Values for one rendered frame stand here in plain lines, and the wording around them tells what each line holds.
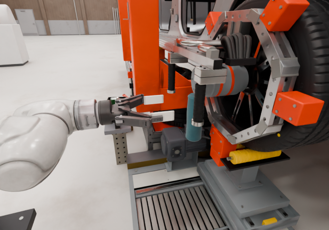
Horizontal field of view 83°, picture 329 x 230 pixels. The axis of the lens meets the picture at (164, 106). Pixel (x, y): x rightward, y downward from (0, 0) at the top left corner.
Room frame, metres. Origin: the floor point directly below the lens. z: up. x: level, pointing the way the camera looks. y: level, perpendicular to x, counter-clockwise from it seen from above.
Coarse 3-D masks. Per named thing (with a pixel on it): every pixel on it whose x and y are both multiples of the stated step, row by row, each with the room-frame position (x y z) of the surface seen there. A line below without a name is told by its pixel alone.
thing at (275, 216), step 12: (204, 168) 1.00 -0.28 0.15; (204, 180) 0.92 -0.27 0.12; (216, 192) 0.80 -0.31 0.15; (216, 204) 0.75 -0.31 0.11; (228, 204) 0.72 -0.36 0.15; (228, 216) 0.64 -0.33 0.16; (252, 216) 0.65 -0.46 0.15; (264, 216) 0.65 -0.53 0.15; (276, 216) 0.65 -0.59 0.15; (288, 216) 0.63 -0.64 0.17; (240, 228) 0.59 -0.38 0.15; (252, 228) 0.57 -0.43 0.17; (264, 228) 0.59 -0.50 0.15; (276, 228) 0.61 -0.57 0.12
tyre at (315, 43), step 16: (256, 0) 0.82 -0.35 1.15; (320, 0) 0.70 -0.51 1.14; (304, 16) 0.61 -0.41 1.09; (320, 16) 0.62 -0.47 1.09; (288, 32) 0.64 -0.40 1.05; (304, 32) 0.59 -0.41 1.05; (320, 32) 0.56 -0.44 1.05; (304, 48) 0.57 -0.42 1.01; (320, 48) 0.54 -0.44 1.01; (304, 64) 0.56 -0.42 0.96; (320, 64) 0.52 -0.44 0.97; (304, 80) 0.54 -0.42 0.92; (320, 80) 0.51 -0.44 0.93; (320, 96) 0.50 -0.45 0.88; (288, 128) 0.54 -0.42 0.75; (304, 128) 0.51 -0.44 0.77; (320, 128) 0.52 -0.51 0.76; (256, 144) 0.66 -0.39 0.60; (272, 144) 0.58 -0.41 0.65; (288, 144) 0.54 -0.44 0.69; (304, 144) 0.58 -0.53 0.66
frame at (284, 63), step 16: (224, 16) 0.87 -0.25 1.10; (240, 16) 0.78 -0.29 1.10; (256, 16) 0.68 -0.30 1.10; (224, 32) 0.94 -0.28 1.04; (256, 32) 0.67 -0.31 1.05; (272, 32) 0.62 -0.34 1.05; (272, 48) 0.58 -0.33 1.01; (288, 48) 0.58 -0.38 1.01; (272, 64) 0.57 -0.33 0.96; (288, 64) 0.54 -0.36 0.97; (272, 80) 0.56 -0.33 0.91; (288, 80) 0.55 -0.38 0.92; (272, 96) 0.54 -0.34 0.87; (208, 112) 0.92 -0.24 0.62; (224, 128) 0.76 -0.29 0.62; (256, 128) 0.57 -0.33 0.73; (272, 128) 0.53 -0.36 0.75
